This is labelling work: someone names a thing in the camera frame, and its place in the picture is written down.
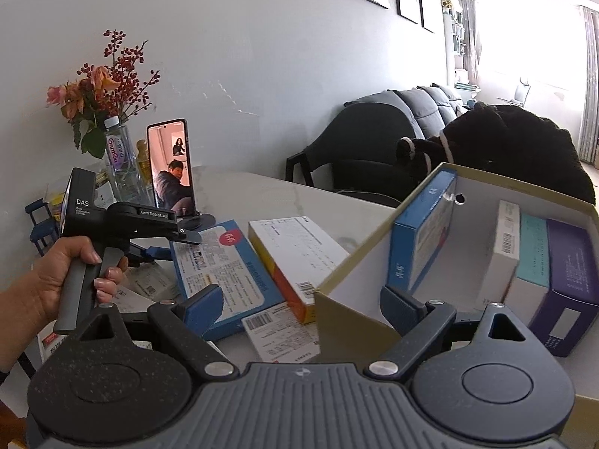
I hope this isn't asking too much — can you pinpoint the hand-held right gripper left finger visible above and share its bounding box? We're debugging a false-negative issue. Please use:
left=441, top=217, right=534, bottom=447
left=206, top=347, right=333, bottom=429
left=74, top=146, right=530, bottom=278
left=75, top=283, right=239, bottom=381

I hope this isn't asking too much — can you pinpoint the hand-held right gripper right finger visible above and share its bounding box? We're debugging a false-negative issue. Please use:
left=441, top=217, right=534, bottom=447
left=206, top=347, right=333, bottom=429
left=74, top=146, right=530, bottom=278
left=365, top=285, right=532, bottom=379

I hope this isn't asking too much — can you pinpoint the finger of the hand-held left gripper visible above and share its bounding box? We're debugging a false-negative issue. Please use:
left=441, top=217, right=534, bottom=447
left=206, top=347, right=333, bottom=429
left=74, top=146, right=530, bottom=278
left=170, top=226, right=203, bottom=245
left=127, top=242, right=175, bottom=263

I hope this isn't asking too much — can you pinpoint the cardboard shoe box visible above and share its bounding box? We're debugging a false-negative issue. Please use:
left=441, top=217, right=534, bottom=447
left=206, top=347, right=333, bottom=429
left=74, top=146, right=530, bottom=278
left=314, top=161, right=599, bottom=431

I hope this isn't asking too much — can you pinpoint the yellow and orange medicine box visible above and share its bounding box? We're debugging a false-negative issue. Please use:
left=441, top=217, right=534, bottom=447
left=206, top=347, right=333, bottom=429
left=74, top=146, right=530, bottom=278
left=247, top=216, right=351, bottom=326

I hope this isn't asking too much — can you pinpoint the white box with barcode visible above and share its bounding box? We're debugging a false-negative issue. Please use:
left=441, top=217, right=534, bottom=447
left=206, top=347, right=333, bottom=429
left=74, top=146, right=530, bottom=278
left=476, top=199, right=523, bottom=313

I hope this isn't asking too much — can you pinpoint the teal medicine box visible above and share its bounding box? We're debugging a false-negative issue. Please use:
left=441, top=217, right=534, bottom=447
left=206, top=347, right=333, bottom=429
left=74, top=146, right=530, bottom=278
left=502, top=213, right=552, bottom=327

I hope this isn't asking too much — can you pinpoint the purple medicine box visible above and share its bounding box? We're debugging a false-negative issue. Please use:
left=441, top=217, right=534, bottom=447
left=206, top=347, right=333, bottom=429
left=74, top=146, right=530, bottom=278
left=528, top=218, right=599, bottom=358

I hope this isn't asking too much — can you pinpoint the person's left forearm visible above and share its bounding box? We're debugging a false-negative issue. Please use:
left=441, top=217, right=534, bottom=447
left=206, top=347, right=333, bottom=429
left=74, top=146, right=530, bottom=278
left=0, top=285, right=53, bottom=384

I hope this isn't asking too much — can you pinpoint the person's left hand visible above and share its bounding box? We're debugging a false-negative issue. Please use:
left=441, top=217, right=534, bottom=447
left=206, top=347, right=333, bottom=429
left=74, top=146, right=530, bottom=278
left=30, top=236, right=130, bottom=321

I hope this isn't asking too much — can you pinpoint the black phone stand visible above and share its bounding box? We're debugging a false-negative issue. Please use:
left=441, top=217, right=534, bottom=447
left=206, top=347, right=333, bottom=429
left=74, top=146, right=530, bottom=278
left=179, top=213, right=217, bottom=232

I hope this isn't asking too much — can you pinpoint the white paper leaflet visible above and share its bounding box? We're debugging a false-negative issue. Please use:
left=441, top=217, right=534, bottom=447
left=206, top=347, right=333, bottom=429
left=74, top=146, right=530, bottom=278
left=123, top=262, right=182, bottom=300

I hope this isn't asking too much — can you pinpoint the blue toy chair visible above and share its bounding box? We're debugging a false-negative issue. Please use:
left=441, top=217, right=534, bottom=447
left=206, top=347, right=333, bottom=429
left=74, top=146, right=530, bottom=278
left=24, top=198, right=64, bottom=257

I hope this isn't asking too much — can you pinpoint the clear plastic water bottle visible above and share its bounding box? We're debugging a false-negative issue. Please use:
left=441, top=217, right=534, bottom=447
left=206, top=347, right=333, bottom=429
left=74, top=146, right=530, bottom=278
left=103, top=116, right=142, bottom=204

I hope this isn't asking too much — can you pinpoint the smartphone with lit screen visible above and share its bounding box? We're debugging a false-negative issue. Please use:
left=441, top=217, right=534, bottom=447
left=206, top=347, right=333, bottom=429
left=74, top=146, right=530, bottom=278
left=146, top=118, right=198, bottom=218

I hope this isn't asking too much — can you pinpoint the flat white medicine box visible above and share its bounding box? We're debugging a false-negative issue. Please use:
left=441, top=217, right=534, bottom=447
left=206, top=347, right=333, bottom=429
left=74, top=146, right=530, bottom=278
left=241, top=300, right=322, bottom=364

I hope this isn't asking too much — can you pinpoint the gold cap oil bottle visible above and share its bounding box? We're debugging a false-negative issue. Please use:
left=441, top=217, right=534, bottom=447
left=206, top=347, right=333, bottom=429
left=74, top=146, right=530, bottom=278
left=135, top=139, right=154, bottom=185

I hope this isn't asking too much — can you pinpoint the orange and red flower bouquet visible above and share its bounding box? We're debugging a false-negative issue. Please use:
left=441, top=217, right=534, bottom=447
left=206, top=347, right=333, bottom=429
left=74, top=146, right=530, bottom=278
left=46, top=29, right=161, bottom=160

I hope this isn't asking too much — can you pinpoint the black armchair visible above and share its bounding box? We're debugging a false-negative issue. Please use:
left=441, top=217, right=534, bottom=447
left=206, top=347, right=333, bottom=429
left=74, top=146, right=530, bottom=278
left=285, top=102, right=424, bottom=207

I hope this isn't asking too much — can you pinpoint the black plush toy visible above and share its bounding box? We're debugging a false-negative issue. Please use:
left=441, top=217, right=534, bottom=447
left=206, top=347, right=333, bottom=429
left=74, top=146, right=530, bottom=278
left=394, top=103, right=597, bottom=207

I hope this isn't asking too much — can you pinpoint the grey sofa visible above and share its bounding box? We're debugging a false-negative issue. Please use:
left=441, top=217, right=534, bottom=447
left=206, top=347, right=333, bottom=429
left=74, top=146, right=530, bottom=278
left=344, top=83, right=471, bottom=150

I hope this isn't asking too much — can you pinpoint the white office chair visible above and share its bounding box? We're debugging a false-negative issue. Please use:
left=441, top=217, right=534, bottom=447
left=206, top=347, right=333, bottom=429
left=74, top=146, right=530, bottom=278
left=497, top=76, right=533, bottom=104

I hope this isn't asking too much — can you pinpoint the white shelf unit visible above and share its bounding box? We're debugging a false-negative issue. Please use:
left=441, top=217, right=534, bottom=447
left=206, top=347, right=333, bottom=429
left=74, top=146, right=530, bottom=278
left=440, top=0, right=469, bottom=82

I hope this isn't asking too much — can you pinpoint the grey curtain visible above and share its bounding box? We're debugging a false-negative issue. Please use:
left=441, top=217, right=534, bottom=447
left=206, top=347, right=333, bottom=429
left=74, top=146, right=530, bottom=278
left=456, top=0, right=479, bottom=86
left=577, top=4, right=599, bottom=165

